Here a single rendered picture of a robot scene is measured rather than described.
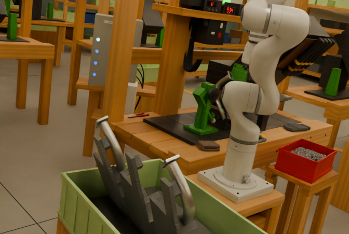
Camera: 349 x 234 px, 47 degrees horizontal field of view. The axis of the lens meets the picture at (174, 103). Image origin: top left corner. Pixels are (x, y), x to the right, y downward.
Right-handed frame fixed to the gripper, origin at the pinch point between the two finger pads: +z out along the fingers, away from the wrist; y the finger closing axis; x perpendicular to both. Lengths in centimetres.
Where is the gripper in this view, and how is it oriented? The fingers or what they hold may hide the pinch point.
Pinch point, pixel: (250, 76)
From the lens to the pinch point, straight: 187.0
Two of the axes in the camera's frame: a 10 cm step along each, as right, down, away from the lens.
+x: 7.1, -0.7, 7.0
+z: -1.6, 9.6, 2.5
